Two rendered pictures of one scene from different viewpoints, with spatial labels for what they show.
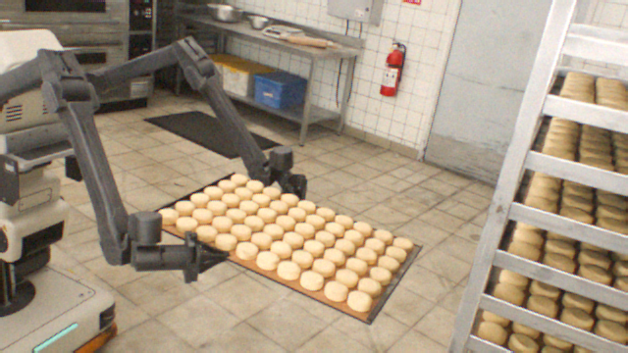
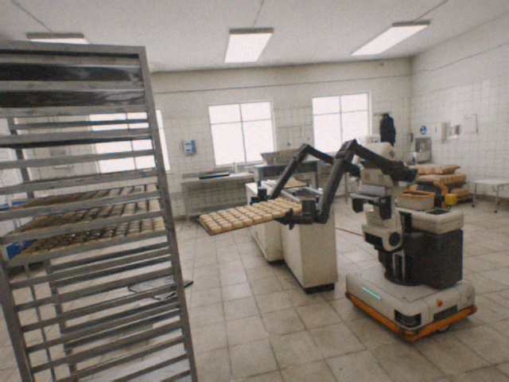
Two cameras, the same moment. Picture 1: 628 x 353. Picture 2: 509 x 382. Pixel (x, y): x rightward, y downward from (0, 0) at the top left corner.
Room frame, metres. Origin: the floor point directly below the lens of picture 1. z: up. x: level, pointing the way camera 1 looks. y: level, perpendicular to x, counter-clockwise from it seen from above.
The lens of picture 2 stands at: (2.35, -1.05, 1.39)
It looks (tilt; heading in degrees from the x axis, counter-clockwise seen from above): 10 degrees down; 136
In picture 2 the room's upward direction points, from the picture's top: 6 degrees counter-clockwise
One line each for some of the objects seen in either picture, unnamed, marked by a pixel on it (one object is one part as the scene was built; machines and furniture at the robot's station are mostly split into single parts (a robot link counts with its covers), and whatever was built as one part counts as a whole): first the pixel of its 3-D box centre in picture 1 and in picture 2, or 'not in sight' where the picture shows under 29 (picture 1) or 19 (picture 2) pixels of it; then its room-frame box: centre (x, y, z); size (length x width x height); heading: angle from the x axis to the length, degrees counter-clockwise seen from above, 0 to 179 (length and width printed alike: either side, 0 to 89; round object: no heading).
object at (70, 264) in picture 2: not in sight; (114, 255); (0.71, -0.61, 0.87); 0.64 x 0.03 x 0.03; 67
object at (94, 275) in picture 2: not in sight; (117, 270); (0.71, -0.61, 0.78); 0.64 x 0.03 x 0.03; 67
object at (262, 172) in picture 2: not in sight; (286, 177); (0.34, 1.45, 1.01); 0.72 x 0.33 x 0.34; 55
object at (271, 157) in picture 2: not in sight; (285, 156); (0.34, 1.45, 1.25); 0.56 x 0.29 x 0.14; 55
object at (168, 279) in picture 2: not in sight; (160, 285); (-0.45, 0.10, 0.01); 0.60 x 0.40 x 0.03; 12
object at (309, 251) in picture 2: not in sight; (305, 235); (0.75, 1.16, 0.45); 0.70 x 0.34 x 0.90; 145
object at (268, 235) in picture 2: not in sight; (280, 216); (-0.05, 1.72, 0.42); 1.28 x 0.72 x 0.84; 145
